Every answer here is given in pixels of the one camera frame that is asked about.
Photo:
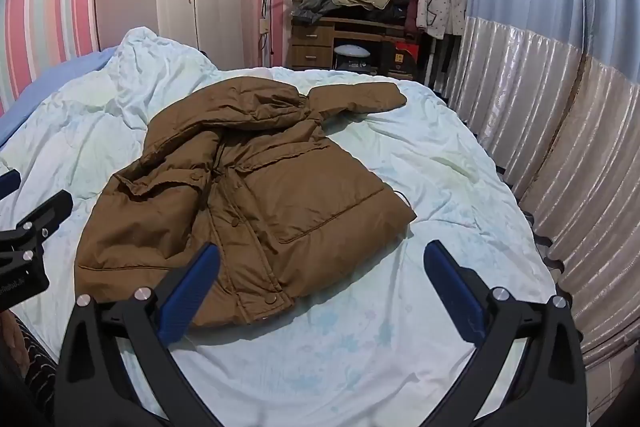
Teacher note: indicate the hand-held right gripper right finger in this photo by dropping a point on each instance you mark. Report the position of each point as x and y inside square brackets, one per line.
[452, 287]

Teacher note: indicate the brown puffer jacket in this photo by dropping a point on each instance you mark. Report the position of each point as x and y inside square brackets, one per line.
[280, 187]

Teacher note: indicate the blue bed sheet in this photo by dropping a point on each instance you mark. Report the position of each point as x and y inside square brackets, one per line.
[45, 92]

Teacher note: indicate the grey green jacket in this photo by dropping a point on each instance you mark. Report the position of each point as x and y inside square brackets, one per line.
[312, 4]

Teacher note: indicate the white quilt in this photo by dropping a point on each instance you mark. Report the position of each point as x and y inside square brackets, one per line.
[425, 147]

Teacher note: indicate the cream pleated curtain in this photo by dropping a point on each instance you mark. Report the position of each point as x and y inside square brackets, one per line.
[565, 147]

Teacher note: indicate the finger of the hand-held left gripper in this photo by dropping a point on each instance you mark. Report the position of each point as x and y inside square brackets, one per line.
[50, 209]
[9, 184]

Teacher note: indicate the wall socket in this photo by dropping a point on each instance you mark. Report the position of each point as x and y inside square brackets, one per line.
[264, 28]

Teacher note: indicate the red and black box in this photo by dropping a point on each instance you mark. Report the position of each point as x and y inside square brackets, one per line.
[406, 57]

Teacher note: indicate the wooden desk with drawers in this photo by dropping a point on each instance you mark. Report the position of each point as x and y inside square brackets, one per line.
[312, 38]

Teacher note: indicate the white dotted jacket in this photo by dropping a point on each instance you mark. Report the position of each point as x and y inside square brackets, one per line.
[442, 12]

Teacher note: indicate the dark red coat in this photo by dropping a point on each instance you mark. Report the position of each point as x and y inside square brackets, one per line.
[412, 14]

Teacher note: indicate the black hanging trousers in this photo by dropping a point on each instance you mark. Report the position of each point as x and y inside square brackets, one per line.
[445, 57]

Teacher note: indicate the person's dark patterned clothing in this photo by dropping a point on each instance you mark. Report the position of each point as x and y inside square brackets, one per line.
[30, 372]

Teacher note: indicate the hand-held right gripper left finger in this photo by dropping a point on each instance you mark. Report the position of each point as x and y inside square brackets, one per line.
[192, 287]

